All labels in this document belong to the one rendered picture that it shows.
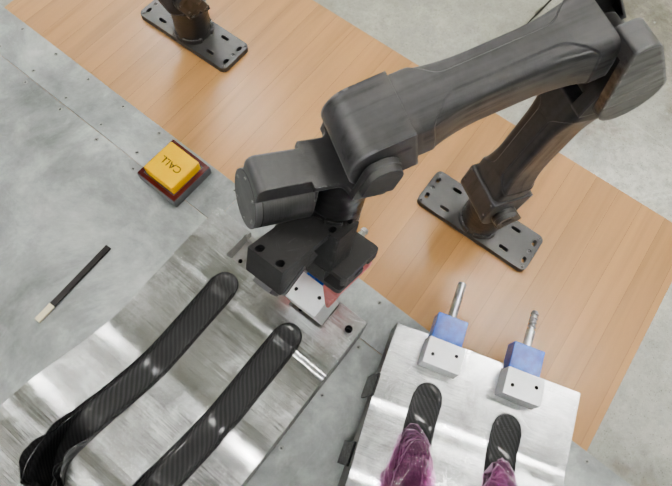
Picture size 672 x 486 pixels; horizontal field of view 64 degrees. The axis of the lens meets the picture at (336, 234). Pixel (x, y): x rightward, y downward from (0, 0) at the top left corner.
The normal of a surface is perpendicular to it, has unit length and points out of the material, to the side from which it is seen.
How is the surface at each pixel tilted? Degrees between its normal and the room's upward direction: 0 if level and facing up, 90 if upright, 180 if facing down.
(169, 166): 0
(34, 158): 0
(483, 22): 0
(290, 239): 22
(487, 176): 84
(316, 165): 14
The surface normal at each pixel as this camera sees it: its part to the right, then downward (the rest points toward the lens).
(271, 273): -0.60, 0.51
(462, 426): 0.07, -0.37
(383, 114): -0.15, -0.29
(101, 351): 0.32, -0.64
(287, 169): 0.29, -0.44
